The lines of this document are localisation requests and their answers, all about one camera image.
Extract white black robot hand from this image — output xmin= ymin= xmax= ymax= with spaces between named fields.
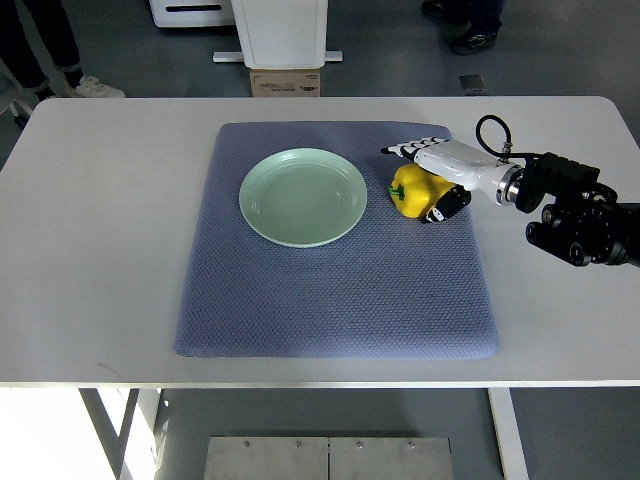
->
xmin=382 ymin=137 xmax=523 ymax=223

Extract yellow bell pepper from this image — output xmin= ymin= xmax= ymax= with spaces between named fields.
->
xmin=388 ymin=163 xmax=455 ymax=219

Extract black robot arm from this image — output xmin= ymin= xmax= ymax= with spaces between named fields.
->
xmin=507 ymin=153 xmax=639 ymax=267

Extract grey floor outlet plate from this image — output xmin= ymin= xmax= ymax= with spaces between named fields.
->
xmin=459 ymin=75 xmax=488 ymax=96

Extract light green plate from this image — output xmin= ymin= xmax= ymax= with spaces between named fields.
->
xmin=239 ymin=148 xmax=368 ymax=248

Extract person feet dark shoes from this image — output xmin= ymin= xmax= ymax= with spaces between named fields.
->
xmin=421 ymin=0 xmax=506 ymax=55

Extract blue textured mat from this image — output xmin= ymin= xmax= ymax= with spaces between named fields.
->
xmin=174 ymin=121 xmax=499 ymax=359

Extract cardboard box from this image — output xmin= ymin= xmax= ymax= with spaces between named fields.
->
xmin=250 ymin=69 xmax=321 ymax=98

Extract white table leg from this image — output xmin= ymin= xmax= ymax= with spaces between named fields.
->
xmin=488 ymin=388 xmax=529 ymax=480

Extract white appliance with slot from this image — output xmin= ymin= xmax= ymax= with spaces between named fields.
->
xmin=148 ymin=0 xmax=235 ymax=28

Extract white chair base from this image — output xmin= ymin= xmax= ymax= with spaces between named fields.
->
xmin=0 ymin=74 xmax=33 ymax=130

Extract person legs dark trousers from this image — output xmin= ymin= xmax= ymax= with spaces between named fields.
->
xmin=0 ymin=0 xmax=127 ymax=101

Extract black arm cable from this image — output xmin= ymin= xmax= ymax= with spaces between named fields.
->
xmin=475 ymin=114 xmax=539 ymax=164

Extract white pedestal machine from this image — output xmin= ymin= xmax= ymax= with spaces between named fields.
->
xmin=212 ymin=0 xmax=343 ymax=70

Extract metal base plate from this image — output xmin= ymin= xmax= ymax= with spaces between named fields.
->
xmin=204 ymin=437 xmax=454 ymax=479

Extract grey table frame leg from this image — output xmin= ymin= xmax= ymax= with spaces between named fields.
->
xmin=78 ymin=387 xmax=165 ymax=479

